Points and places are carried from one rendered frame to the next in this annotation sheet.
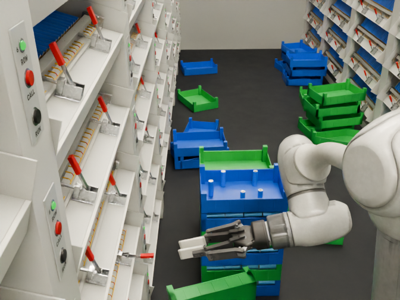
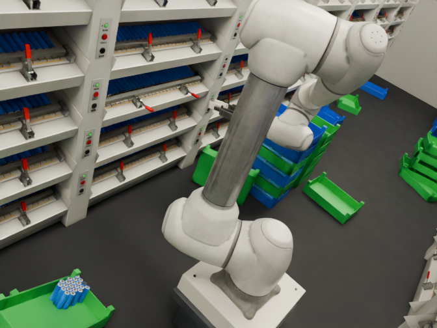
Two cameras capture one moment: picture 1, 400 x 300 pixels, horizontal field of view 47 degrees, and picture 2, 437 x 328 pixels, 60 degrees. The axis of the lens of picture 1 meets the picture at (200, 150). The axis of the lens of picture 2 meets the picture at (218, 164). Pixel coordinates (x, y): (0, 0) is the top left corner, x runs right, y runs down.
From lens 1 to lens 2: 0.72 m
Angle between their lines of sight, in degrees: 22
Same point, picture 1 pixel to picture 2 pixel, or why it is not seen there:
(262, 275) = (267, 187)
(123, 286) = (170, 97)
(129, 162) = (222, 43)
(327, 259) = (322, 221)
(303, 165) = (302, 91)
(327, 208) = (297, 124)
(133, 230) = (203, 88)
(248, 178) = not seen: hidden behind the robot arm
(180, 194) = not seen: hidden behind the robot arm
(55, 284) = not seen: outside the picture
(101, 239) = (168, 52)
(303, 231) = (274, 127)
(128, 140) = (227, 28)
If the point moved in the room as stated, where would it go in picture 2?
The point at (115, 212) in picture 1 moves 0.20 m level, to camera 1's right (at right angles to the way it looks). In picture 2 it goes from (188, 52) to (226, 77)
